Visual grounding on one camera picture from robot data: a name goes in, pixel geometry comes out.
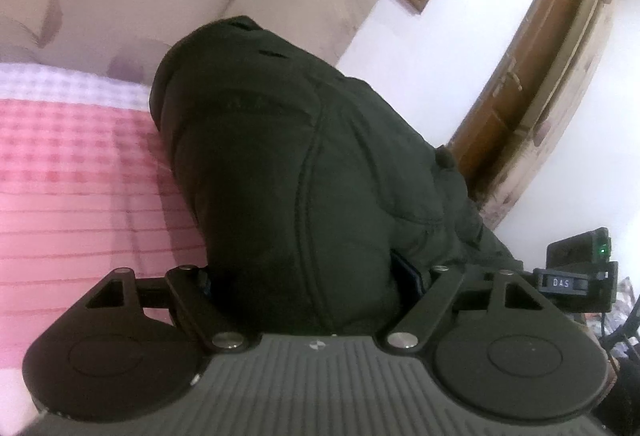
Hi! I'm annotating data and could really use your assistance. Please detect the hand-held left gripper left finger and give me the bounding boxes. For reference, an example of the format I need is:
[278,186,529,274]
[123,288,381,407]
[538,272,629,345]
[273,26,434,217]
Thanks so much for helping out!
[85,264,247,353]

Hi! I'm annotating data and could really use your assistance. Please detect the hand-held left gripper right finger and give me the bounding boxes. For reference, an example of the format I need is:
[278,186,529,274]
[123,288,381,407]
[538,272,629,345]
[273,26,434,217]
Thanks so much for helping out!
[385,252,544,351]

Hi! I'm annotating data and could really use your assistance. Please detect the black padded jacket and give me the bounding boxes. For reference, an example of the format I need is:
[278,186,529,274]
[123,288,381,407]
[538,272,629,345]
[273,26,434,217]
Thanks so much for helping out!
[149,14,523,337]

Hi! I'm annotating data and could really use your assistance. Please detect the pink checked blanket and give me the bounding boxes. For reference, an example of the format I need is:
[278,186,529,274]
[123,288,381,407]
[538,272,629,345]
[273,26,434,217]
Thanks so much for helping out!
[0,62,213,436]

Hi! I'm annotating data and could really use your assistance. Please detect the brown wooden door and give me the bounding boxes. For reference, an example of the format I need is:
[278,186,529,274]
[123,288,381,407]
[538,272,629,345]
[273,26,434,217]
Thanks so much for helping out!
[446,0,597,213]

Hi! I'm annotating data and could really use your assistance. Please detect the black cable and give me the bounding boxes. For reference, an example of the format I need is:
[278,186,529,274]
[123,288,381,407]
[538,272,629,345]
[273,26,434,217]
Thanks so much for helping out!
[599,308,640,359]

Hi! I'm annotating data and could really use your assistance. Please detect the metal door handle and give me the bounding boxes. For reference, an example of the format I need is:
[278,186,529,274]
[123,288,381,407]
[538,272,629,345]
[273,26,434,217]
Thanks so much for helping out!
[491,57,524,100]

